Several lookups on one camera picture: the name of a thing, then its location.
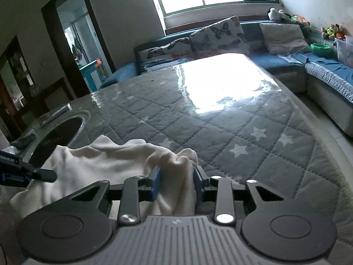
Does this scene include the panda plush toy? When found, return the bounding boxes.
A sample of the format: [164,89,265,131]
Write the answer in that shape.
[267,8,291,22]

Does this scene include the brown plush toy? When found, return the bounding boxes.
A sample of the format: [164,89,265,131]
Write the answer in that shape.
[331,23,346,40]

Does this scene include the large butterfly print pillow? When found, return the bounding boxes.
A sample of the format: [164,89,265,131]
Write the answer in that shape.
[190,16,248,52]

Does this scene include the blue lace-edged sofa cover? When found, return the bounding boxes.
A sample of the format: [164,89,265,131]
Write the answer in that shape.
[278,52,353,101]

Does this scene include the plain grey pillow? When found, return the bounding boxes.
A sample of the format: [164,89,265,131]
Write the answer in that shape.
[260,23,312,55]

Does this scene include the cream long-sleeved garment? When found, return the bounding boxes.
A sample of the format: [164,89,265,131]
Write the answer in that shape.
[9,135,198,220]

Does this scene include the blue corner sofa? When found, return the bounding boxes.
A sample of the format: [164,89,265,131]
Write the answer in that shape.
[101,19,353,137]

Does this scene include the teal cabinet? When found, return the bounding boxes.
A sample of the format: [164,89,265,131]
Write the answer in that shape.
[79,58,107,92]

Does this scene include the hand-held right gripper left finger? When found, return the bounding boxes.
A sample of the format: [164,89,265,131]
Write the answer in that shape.
[69,166,162,225]

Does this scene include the small butterfly print pillow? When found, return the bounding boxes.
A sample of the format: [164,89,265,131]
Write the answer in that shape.
[138,38,193,68]

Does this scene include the hanging clothes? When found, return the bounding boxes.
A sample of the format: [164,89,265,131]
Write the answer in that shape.
[71,36,83,61]

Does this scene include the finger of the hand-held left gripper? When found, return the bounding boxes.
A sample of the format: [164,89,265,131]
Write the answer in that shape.
[28,167,57,183]

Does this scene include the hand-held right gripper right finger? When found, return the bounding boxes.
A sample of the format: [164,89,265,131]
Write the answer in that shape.
[193,165,284,225]

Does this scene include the clear plastic storage box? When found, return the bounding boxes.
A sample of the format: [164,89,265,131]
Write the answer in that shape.
[334,35,353,67]

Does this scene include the dark blue cloth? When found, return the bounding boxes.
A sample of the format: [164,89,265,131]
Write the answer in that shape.
[10,131,38,150]

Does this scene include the pink green plush toy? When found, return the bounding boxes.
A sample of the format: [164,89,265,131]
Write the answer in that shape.
[291,15,311,28]

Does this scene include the green plastic bowl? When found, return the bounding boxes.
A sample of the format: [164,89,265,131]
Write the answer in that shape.
[310,43,333,57]

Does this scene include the dark door frame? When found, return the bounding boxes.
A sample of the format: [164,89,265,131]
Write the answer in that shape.
[41,0,116,101]

